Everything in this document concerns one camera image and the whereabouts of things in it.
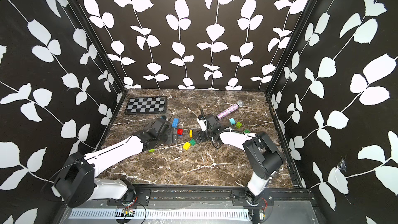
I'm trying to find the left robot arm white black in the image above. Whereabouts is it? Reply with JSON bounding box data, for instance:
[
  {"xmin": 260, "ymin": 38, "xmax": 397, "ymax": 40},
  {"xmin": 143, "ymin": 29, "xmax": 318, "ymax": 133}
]
[{"xmin": 53, "ymin": 122, "xmax": 173, "ymax": 208}]

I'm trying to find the white perforated strip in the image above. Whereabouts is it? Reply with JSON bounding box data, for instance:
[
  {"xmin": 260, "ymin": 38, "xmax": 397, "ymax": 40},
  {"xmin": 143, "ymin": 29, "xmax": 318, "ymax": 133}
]
[{"xmin": 69, "ymin": 208, "xmax": 250, "ymax": 221}]

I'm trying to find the purple glitter microphone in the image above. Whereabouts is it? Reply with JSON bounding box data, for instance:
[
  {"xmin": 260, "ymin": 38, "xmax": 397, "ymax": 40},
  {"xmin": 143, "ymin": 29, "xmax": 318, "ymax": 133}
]
[{"xmin": 217, "ymin": 100, "xmax": 244, "ymax": 120}]

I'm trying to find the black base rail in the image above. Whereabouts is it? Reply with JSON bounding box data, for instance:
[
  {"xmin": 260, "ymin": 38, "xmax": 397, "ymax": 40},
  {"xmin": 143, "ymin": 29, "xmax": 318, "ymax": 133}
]
[{"xmin": 99, "ymin": 184, "xmax": 315, "ymax": 209}]

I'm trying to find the yellow lego brick front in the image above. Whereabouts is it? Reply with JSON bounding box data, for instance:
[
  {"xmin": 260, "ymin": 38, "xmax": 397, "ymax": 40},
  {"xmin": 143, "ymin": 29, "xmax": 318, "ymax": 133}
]
[{"xmin": 183, "ymin": 142, "xmax": 191, "ymax": 150}]

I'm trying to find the black white checkerboard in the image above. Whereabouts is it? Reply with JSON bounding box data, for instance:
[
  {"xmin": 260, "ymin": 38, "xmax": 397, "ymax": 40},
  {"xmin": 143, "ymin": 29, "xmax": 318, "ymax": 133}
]
[{"xmin": 125, "ymin": 96, "xmax": 167, "ymax": 115}]

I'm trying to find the light blue long lego brick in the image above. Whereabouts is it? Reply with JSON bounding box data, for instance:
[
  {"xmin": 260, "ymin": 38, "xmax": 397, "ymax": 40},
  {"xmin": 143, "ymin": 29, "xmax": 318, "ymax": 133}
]
[{"xmin": 172, "ymin": 118, "xmax": 179, "ymax": 128}]

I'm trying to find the cyan lego brick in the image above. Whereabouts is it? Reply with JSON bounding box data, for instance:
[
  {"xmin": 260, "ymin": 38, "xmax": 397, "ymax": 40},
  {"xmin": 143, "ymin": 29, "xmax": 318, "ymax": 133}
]
[{"xmin": 229, "ymin": 118, "xmax": 236, "ymax": 125}]

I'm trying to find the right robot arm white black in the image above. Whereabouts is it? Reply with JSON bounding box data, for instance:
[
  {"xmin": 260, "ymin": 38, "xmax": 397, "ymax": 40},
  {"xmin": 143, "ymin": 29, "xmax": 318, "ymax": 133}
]
[{"xmin": 196, "ymin": 114, "xmax": 285, "ymax": 198}]

